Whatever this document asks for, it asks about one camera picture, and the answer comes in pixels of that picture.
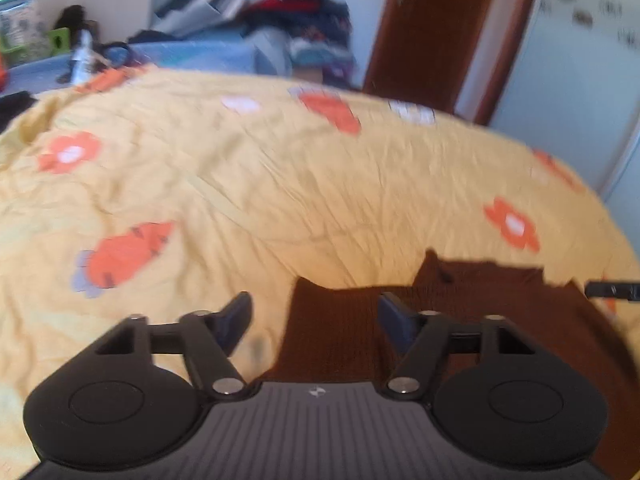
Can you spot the black cloth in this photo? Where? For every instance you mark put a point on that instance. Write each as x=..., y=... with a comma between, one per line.
x=12, y=107

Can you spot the brown knit sweater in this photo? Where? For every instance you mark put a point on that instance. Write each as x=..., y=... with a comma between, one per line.
x=500, y=290

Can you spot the yellow printed bed sheet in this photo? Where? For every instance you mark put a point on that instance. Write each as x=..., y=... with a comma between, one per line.
x=250, y=185

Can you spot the blue quilted blanket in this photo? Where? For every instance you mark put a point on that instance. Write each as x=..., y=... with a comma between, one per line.
x=200, y=55

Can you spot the white small object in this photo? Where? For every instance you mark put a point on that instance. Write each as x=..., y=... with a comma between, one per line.
x=82, y=57

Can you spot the green plastic basket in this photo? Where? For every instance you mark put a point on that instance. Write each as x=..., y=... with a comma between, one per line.
x=59, y=41

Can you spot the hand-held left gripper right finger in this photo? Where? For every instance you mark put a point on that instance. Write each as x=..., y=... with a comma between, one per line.
x=397, y=322

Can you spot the white floral cushion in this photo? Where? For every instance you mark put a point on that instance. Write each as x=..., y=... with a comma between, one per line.
x=20, y=30

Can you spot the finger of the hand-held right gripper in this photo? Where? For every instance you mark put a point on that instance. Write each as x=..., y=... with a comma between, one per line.
x=610, y=290

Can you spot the blue round object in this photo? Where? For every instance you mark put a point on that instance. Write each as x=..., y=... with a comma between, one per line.
x=112, y=46

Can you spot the brown wooden door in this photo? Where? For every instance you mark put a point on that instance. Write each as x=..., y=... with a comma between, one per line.
x=425, y=35

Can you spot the pile of clothes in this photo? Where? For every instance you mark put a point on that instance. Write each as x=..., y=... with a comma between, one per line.
x=300, y=10

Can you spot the white wardrobe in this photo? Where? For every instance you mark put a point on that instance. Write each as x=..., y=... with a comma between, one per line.
x=565, y=85

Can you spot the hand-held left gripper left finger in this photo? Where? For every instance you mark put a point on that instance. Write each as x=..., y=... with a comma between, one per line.
x=234, y=322

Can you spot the dark plush toy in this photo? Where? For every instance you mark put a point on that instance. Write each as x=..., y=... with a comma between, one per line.
x=75, y=15

